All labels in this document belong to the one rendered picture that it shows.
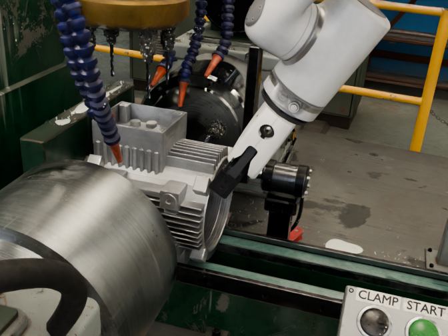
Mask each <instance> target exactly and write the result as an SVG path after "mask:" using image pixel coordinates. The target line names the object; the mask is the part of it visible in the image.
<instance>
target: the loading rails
mask: <svg viewBox="0 0 448 336"><path fill-rule="evenodd" d="M348 285H351V286H355V287H360V288H364V289H369V290H373V291H378V292H382V293H388V294H391V295H396V296H400V297H406V298H409V299H414V300H418V301H424V302H427V303H433V304H436V305H442V306H446V307H448V273H446V272H443V271H437V270H433V269H428V268H424V267H418V266H414V265H408V264H404V263H398V262H394V261H389V260H385V259H379V258H375V257H370V256H366V255H360V254H356V253H350V252H346V251H340V250H336V249H331V248H327V247H321V246H317V245H312V244H308V243H302V242H298V241H292V240H288V239H282V238H279V237H273V236H269V235H263V234H260V233H254V232H250V231H244V230H240V229H234V228H230V227H224V230H223V234H222V238H221V240H220V242H219V245H218V246H217V249H216V250H215V252H214V254H213V255H212V257H210V259H209V260H206V262H205V263H200V262H196V261H193V260H192V259H190V260H189V262H188V263H187V264H184V263H180V262H177V276H176V280H175V284H174V286H173V289H172V292H171V293H170V295H169V297H168V298H167V300H166V302H165V304H164V305H163V307H162V308H161V310H160V312H159V314H158V315H157V317H156V318H155V321H157V322H160V323H165V324H168V325H173V326H176V327H181V328H184V329H188V330H192V331H196V332H200V333H204V336H337V330H338V326H339V319H340V314H341V307H342V302H343V296H344V292H345V286H348Z"/></svg>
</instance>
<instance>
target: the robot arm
mask: <svg viewBox="0 0 448 336"><path fill-rule="evenodd" d="M314 1H316V0H254V2H253V4H252V5H251V6H250V7H249V10H248V13H247V16H246V18H245V32H246V34H247V36H248V38H249V39H250V40H251V41H252V42H253V43H254V44H256V45H257V46H258V47H260V48H261V49H263V50H265V51H266V52H268V53H270V54H272V55H274V56H276V57H278V58H280V60H279V62H278V63H277V64H276V66H275V67H274V69H273V70H272V72H270V74H269V75H268V77H267V78H266V80H265V81H264V83H263V86H264V88H263V89H262V91H261V93H262V97H263V99H264V100H265V102H264V103H263V104H262V106H261V107H260V108H259V110H258V111H257V112H256V114H255V115H254V116H253V118H252V119H251V120H250V122H249V123H248V125H247V126H246V128H245V129H244V131H243V132H242V134H241V136H240V137H239V139H238V140H237V142H236V144H235V146H234V147H233V149H232V151H231V152H230V154H229V156H228V161H229V162H228V164H227V165H226V164H225V165H224V166H223V167H222V169H221V170H220V172H218V174H217V175H216V176H215V178H214V179H213V180H212V182H211V183H210V185H209V188H210V189H211V190H213V191H214V192H216V194H218V195H219V196H221V197H222V198H224V199H226V198H227V197H228V196H229V194H230V193H231V192H232V190H234V188H235V187H236V186H237V184H238V183H239V182H240V180H241V179H242V176H243V175H244V174H245V173H246V172H247V171H248V170H249V171H248V176H250V178H251V179H255V178H256V177H257V176H258V174H259V173H260V172H261V170H262V169H263V168H264V166H265V165H266V164H267V163H268V161H269V160H270V159H271V158H272V156H273V155H274V154H275V152H276V151H277V150H278V148H280V146H281V145H282V144H283V142H284V141H285V140H286V138H287V137H288V136H289V134H290V133H291V132H292V130H293V129H294V127H295V126H296V125H301V126H303V125H306V124H307V123H308V122H310V121H313V120H314V119H315V118H316V117H317V116H318V114H320V112H321V111H322V110H323V109H324V107H325V106H326V105H327V104H328V102H330V100H331V99H332V98H333V97H334V95H335V94H336V93H337V92H338V90H340V88H341V87H342V86H343V85H344V84H345V82H346V81H347V80H348V78H350V76H351V75H352V74H353V73H354V72H355V70H356V69H357V68H358V66H360V64H361V63H362V62H363V61H364V60H365V58H366V57H367V56H368V54H370V52H371V51H372V50H373V49H374V48H375V46H376V45H377V44H378V42H380V40H381V39H382V38H383V37H384V36H385V34H386V33H387V32H388V31H389V30H390V22H389V20H388V19H387V18H386V16H385V15H384V14H383V13H382V12H381V11H380V10H379V9H378V8H377V7H376V6H375V5H374V4H372V2H370V1H369V0H324V1H322V2H321V3H320V4H314V3H313V2H314Z"/></svg>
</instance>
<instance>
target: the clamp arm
mask: <svg viewBox="0 0 448 336"><path fill-rule="evenodd" d="M245 61H246V62H247V78H246V87H245V103H244V112H243V128H242V132H243V131H244V129H245V128H246V126H247V125H248V123H249V122H250V120H251V119H252V118H253V116H254V115H255V114H256V112H257V111H258V104H259V90H260V82H261V69H262V61H263V49H261V48H260V47H258V46H257V45H256V44H254V43H252V44H251V45H250V46H249V52H248V53H246V54H245ZM248 171H249V170H248ZM248 171H247V172H246V173H245V174H244V175H243V176H242V179H241V180H240V183H244V184H248V183H249V181H250V179H251V178H250V176H248Z"/></svg>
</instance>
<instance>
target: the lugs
mask: <svg viewBox="0 0 448 336"><path fill-rule="evenodd" d="M232 149H233V148H232V147H228V156H229V154H230V152H231V151H232ZM87 162H90V163H94V164H97V165H100V166H103V167H104V165H105V159H104V158H103V157H102V156H100V155H94V154H90V155H89V158H88V160H87ZM210 183H211V179H210V178H209V177H204V176H200V175H196V178H195V182H194V184H193V188H192V190H193V192H194V193H195V194H196V195H202V196H206V197H208V196H209V192H210V188H209V185H210ZM229 218H230V212H229V214H228V217H227V221H226V224H225V226H227V225H228V222H229ZM207 254H208V251H207V250H206V249H200V251H196V250H191V254H190V256H189V258H190V259H192V260H193V261H196V262H200V263H205V262H206V258H207Z"/></svg>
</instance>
